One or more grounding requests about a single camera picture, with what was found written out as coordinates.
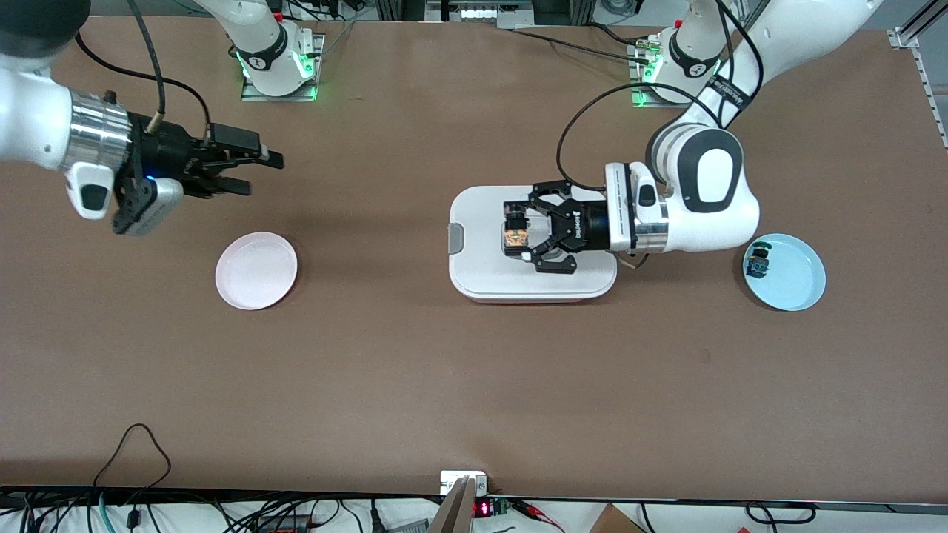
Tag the white lunch box grey clips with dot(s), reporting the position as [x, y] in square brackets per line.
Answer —
[481, 281]

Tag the metal equipment rack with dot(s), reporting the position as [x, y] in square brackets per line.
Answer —
[478, 13]

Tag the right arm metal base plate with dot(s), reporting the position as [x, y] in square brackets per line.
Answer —
[252, 97]

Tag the small white socket block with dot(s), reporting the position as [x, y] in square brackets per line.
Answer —
[452, 481]

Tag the aluminium frame rail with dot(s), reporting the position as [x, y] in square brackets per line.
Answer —
[907, 37]

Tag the green push-button switch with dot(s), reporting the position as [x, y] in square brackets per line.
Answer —
[758, 260]

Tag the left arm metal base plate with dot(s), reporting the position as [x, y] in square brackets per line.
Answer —
[648, 101]

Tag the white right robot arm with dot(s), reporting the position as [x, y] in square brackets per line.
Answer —
[29, 111]

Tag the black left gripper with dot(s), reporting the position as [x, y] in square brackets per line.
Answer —
[590, 226]

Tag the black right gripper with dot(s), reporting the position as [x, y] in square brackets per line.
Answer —
[166, 150]

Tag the pink round plate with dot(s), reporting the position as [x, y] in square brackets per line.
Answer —
[256, 271]

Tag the red LED display module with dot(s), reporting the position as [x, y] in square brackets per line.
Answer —
[485, 508]

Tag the orange push-button switch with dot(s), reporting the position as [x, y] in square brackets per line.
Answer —
[515, 237]

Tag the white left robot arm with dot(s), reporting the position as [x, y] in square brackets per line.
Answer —
[711, 215]

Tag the brown cardboard box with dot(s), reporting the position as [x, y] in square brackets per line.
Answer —
[615, 522]

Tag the light blue round plate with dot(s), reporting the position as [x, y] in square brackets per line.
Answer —
[803, 255]

